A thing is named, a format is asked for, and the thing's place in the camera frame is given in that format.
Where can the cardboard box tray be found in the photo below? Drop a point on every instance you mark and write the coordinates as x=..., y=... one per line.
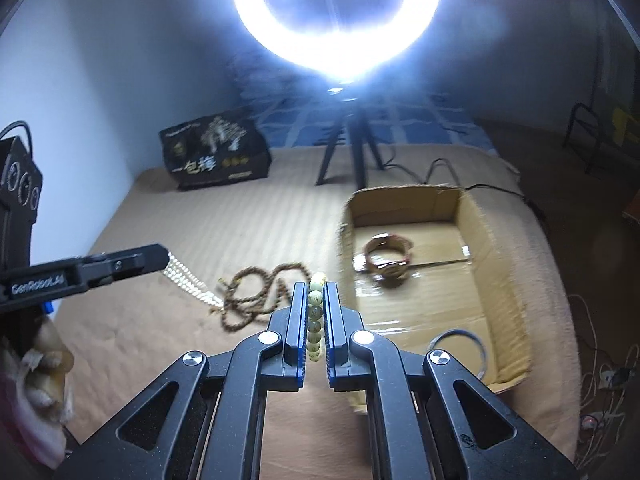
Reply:
x=457, y=278

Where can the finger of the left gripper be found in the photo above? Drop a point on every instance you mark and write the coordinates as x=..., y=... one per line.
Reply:
x=109, y=267

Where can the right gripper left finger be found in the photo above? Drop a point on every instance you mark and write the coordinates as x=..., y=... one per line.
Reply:
x=202, y=418

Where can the blue patterned bedding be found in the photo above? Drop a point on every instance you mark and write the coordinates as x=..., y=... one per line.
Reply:
x=296, y=109

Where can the dark thin bangle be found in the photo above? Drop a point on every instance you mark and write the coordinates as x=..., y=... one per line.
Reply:
x=465, y=346

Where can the left gloved hand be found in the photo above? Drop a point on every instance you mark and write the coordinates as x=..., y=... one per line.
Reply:
x=36, y=398

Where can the white ring light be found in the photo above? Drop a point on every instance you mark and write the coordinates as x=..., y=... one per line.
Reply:
x=339, y=53

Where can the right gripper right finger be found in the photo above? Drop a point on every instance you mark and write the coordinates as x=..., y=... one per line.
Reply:
x=429, y=417

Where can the black metal rack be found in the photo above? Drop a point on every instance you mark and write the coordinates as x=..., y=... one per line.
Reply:
x=614, y=128

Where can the black snack bag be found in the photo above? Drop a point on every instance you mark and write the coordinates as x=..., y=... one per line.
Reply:
x=218, y=149

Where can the black tripod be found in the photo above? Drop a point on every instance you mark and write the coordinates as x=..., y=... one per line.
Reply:
x=350, y=140

